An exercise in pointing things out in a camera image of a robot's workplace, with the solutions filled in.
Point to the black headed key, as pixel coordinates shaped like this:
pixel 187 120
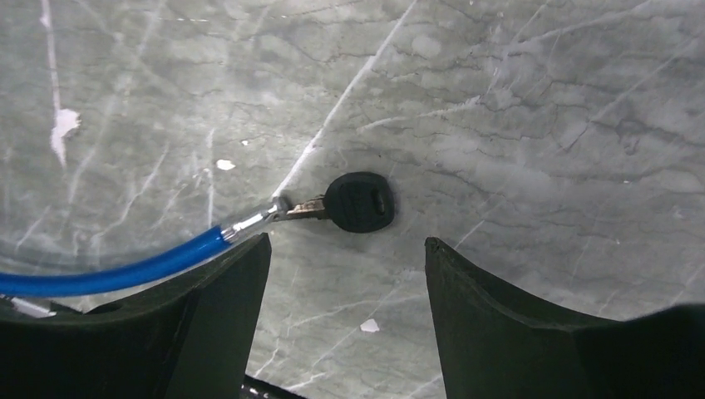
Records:
pixel 358 202

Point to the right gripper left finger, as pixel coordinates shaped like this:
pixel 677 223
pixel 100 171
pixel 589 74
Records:
pixel 189 337

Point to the blue cable lock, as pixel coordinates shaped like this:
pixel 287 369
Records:
pixel 207 245

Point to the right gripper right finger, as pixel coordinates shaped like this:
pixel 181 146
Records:
pixel 496 340

